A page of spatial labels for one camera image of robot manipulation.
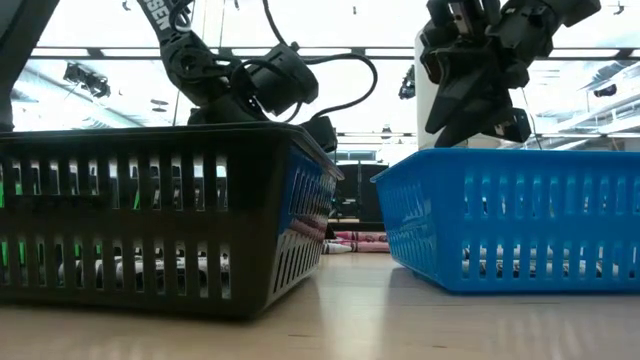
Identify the black cabinet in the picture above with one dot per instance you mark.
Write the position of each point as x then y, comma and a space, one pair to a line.
347, 185

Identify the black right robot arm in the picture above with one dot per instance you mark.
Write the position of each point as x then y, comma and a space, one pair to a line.
550, 15

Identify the green plastic basket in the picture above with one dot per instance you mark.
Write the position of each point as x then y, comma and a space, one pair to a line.
3, 255

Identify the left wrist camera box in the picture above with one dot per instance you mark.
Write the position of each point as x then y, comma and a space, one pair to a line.
322, 134

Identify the blue plastic basket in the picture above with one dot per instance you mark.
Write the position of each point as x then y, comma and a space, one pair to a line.
500, 227

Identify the black ceiling device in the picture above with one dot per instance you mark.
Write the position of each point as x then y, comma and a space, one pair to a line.
407, 85
605, 90
87, 80

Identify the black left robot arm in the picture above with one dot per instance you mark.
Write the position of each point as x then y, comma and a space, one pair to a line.
195, 65

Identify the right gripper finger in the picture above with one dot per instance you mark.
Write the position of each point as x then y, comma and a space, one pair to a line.
480, 122
457, 92

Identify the white paper towel roll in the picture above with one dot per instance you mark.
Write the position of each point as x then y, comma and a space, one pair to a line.
421, 100

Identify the black overhead frame beam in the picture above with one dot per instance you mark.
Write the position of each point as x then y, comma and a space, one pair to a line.
125, 51

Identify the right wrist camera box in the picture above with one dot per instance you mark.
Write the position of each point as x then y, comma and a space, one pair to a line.
512, 126

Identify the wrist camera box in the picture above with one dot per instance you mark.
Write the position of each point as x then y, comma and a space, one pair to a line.
322, 134
512, 126

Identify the black plastic basket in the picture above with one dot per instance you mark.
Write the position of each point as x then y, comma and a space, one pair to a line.
250, 225

